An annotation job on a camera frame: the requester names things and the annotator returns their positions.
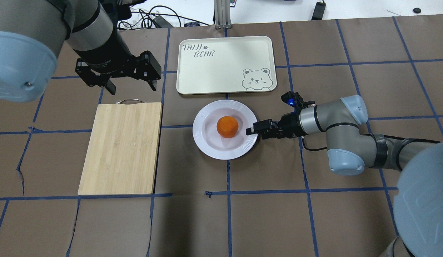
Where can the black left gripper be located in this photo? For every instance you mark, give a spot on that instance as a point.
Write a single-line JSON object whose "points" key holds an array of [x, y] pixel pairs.
{"points": [[108, 51]]}

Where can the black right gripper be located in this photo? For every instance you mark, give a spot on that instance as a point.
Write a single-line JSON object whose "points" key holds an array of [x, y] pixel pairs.
{"points": [[290, 124]]}

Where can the orange fruit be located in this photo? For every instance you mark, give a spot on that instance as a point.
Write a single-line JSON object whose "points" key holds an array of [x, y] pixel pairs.
{"points": [[227, 127]]}

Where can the white ribbed plate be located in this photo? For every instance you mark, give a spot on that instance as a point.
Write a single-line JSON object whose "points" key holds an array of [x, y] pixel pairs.
{"points": [[211, 143]]}

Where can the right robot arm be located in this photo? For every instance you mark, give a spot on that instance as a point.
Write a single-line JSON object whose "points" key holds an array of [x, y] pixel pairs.
{"points": [[418, 205]]}

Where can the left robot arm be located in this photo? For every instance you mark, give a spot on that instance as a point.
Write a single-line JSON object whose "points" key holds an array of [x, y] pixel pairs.
{"points": [[32, 34]]}

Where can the cream bear tray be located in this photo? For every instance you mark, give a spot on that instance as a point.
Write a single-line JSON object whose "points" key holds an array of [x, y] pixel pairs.
{"points": [[226, 65]]}

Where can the bamboo cutting board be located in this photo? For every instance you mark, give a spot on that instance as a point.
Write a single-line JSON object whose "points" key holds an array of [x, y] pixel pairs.
{"points": [[122, 154]]}

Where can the black power adapter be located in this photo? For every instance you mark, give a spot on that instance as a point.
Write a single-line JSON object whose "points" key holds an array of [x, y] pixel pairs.
{"points": [[319, 10]]}

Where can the aluminium frame post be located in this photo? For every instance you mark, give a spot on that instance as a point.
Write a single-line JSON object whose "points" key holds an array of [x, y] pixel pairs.
{"points": [[222, 14]]}

